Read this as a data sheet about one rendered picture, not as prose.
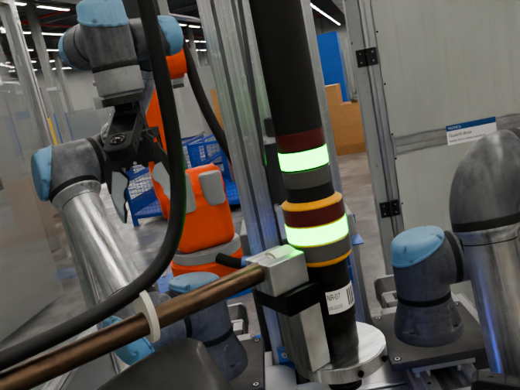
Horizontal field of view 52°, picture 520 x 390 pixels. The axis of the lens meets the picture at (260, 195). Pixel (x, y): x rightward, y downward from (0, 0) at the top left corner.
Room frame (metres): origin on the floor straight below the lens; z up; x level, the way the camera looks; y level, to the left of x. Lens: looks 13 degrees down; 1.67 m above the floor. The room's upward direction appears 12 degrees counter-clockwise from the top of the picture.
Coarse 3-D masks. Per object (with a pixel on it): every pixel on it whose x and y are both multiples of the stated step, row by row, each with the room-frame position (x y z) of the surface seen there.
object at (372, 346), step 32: (256, 256) 0.35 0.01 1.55; (288, 256) 0.33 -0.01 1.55; (256, 288) 0.34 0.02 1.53; (288, 288) 0.33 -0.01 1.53; (320, 288) 0.33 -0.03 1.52; (288, 320) 0.34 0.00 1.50; (320, 320) 0.34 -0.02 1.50; (288, 352) 0.35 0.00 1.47; (320, 352) 0.34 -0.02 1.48; (352, 352) 0.35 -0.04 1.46; (384, 352) 0.34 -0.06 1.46
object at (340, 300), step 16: (320, 272) 0.35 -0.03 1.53; (336, 272) 0.35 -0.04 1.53; (336, 288) 0.35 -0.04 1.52; (352, 288) 0.36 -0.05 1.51; (320, 304) 0.35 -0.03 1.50; (336, 304) 0.35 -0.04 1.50; (352, 304) 0.35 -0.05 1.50; (336, 320) 0.35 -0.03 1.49; (352, 320) 0.35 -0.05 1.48; (336, 336) 0.35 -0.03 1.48; (352, 336) 0.35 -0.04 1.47; (336, 352) 0.35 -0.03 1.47; (352, 384) 0.35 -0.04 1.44
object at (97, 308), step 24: (144, 0) 0.31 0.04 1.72; (144, 24) 0.31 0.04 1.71; (168, 72) 0.31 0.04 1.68; (168, 96) 0.31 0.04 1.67; (168, 120) 0.31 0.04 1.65; (168, 144) 0.31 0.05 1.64; (168, 240) 0.30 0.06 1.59; (168, 264) 0.30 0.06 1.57; (144, 288) 0.29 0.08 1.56; (96, 312) 0.27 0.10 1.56; (144, 312) 0.29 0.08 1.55; (48, 336) 0.26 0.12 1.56; (72, 336) 0.27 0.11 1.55; (0, 360) 0.25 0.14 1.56; (24, 360) 0.25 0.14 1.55
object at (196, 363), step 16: (160, 352) 0.45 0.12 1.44; (176, 352) 0.45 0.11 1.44; (192, 352) 0.46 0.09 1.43; (208, 352) 0.47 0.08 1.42; (128, 368) 0.42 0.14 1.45; (144, 368) 0.43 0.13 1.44; (160, 368) 0.43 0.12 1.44; (176, 368) 0.44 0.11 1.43; (192, 368) 0.44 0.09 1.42; (208, 368) 0.45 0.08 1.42; (112, 384) 0.41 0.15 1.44; (128, 384) 0.41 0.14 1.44; (144, 384) 0.41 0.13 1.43; (160, 384) 0.42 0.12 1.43; (176, 384) 0.42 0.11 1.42; (192, 384) 0.43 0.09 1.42; (208, 384) 0.43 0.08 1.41; (224, 384) 0.44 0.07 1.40
